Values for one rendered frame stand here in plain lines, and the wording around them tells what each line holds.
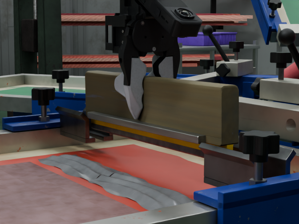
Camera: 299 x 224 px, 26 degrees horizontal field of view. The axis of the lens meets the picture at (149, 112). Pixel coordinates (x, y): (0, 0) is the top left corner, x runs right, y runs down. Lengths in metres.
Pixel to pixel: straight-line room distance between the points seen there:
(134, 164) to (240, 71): 0.66
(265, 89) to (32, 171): 0.43
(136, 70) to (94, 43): 10.38
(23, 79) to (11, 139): 1.19
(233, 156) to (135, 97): 0.23
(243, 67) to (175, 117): 0.78
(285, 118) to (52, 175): 0.38
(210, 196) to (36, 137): 0.54
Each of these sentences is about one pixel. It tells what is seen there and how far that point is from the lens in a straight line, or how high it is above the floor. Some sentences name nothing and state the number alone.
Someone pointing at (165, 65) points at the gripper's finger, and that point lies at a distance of 0.96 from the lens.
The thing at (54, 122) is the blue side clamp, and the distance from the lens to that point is 1.16.
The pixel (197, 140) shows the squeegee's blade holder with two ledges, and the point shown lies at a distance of 0.82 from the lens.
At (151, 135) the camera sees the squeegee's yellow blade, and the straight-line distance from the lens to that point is 0.95.
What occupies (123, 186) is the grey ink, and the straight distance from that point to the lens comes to 0.86.
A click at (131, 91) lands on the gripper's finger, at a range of 0.93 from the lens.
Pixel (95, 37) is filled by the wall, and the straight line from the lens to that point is 11.28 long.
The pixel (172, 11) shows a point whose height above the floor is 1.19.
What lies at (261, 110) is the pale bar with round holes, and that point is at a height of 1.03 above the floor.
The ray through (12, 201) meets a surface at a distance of 0.84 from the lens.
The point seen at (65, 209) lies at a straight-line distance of 0.79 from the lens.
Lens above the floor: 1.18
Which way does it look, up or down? 8 degrees down
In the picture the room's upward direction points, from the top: straight up
